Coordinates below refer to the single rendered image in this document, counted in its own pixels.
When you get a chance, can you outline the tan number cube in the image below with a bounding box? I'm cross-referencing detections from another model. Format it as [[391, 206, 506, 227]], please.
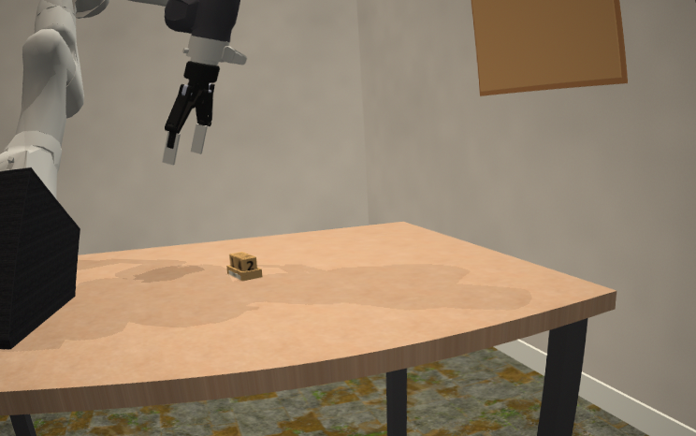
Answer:
[[237, 254, 257, 272], [229, 252, 247, 269]]

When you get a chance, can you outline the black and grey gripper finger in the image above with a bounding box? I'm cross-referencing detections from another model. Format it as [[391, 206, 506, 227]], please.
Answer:
[[163, 84, 204, 166], [191, 83, 215, 154]]

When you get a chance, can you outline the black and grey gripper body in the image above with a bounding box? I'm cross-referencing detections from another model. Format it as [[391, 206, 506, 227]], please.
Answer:
[[183, 61, 220, 102]]

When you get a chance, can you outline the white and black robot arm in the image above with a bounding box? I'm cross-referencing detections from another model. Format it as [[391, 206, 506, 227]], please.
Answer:
[[0, 0, 247, 199]]

